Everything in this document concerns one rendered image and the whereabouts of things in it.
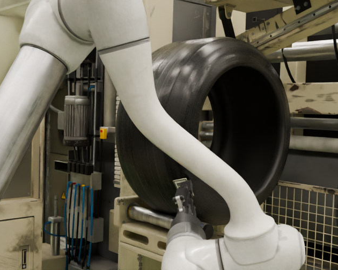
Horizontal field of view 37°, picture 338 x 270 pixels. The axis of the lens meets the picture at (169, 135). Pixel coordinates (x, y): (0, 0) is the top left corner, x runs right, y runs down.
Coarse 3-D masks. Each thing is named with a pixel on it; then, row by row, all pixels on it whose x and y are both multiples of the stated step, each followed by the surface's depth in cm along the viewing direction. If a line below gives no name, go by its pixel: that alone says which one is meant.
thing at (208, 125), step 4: (200, 124) 209; (204, 124) 207; (208, 124) 206; (212, 124) 204; (200, 128) 209; (204, 128) 208; (208, 128) 206; (212, 128) 204; (200, 132) 208; (204, 132) 206; (208, 132) 205; (212, 132) 203; (200, 136) 208; (204, 136) 206; (208, 136) 204; (212, 136) 203; (200, 140) 209; (204, 140) 208; (208, 140) 207; (204, 144) 207; (208, 144) 206; (208, 148) 213
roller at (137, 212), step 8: (136, 208) 165; (144, 208) 163; (136, 216) 164; (144, 216) 161; (152, 216) 158; (160, 216) 156; (168, 216) 154; (160, 224) 155; (168, 224) 152; (208, 224) 143; (208, 232) 143
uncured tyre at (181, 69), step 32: (160, 64) 146; (192, 64) 139; (224, 64) 144; (256, 64) 153; (160, 96) 138; (192, 96) 136; (224, 96) 185; (256, 96) 178; (128, 128) 145; (192, 128) 136; (224, 128) 187; (256, 128) 181; (288, 128) 167; (128, 160) 148; (160, 160) 137; (224, 160) 186; (256, 160) 179; (160, 192) 144; (256, 192) 157; (224, 224) 154
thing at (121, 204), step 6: (120, 198) 165; (126, 198) 166; (132, 198) 168; (138, 198) 170; (114, 204) 166; (120, 204) 165; (126, 204) 167; (132, 204) 168; (138, 204) 170; (144, 204) 172; (114, 210) 166; (120, 210) 165; (126, 210) 166; (114, 216) 166; (120, 216) 165; (126, 216) 167; (114, 222) 166; (120, 222) 165; (126, 222) 167
